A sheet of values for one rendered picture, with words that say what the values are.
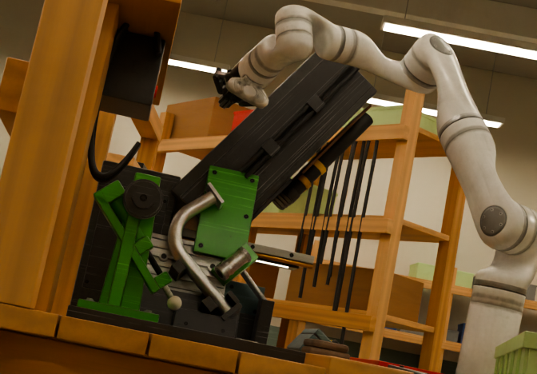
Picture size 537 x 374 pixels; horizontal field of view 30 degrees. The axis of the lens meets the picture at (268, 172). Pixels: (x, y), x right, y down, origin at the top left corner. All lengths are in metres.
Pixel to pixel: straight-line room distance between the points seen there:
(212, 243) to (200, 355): 0.66
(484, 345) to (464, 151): 0.36
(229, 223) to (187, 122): 4.25
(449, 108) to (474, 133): 0.08
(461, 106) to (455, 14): 7.88
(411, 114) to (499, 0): 5.11
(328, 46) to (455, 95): 0.26
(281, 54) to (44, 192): 0.56
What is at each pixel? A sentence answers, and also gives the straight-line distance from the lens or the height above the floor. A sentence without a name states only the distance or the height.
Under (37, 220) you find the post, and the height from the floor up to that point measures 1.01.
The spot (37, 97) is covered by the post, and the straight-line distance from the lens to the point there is 1.60.
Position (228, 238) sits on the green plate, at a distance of 2.20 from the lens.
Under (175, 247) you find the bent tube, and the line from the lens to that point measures 2.14.
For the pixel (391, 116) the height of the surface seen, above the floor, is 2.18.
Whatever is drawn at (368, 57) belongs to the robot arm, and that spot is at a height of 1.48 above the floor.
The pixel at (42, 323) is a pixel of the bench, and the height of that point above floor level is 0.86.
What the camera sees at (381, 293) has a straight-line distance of 4.75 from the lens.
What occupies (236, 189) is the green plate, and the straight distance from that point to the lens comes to 2.24.
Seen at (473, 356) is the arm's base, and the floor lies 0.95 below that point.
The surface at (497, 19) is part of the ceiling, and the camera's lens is 9.88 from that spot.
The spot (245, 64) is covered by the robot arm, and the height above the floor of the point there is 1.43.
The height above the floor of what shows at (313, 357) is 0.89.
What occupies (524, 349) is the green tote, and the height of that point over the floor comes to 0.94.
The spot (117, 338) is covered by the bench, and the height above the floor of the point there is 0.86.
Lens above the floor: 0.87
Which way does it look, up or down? 10 degrees up
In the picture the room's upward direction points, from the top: 11 degrees clockwise
